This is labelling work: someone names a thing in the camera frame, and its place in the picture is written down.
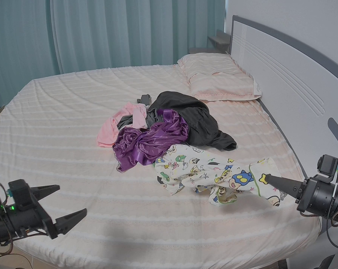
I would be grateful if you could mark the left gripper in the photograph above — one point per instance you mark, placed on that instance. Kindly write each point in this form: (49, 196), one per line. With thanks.
(28, 220)

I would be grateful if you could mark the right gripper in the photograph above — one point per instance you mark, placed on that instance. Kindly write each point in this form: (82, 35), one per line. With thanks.
(316, 197)

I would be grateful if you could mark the white printed pyjama top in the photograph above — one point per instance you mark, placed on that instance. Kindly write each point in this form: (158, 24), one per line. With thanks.
(191, 169)

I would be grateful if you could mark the bed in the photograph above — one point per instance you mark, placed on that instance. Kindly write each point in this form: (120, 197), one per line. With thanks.
(73, 108)

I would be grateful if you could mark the pink garment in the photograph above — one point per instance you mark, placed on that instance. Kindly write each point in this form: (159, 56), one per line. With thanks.
(108, 130)

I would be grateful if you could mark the purple satin garment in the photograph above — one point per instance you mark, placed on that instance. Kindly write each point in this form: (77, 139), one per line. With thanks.
(146, 144)

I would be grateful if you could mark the grey garment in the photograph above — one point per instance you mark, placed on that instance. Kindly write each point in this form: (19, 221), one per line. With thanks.
(126, 120)

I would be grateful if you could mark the black garment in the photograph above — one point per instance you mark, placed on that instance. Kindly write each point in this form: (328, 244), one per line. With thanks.
(197, 116)

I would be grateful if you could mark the pale pink pillow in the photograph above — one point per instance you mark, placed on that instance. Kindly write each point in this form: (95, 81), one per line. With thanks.
(219, 77)

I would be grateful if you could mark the grey bedside table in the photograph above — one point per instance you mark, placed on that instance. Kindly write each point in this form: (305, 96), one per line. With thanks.
(218, 39)

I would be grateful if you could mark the blue-green curtain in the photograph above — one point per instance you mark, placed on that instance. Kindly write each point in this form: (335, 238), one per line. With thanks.
(17, 38)
(135, 24)

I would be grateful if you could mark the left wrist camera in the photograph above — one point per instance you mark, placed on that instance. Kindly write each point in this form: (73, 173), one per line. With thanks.
(18, 190)

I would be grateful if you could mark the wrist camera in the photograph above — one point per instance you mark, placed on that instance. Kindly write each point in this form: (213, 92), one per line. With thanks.
(328, 165)
(18, 190)

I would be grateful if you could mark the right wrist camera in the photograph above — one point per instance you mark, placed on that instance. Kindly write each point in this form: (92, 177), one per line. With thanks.
(328, 165)

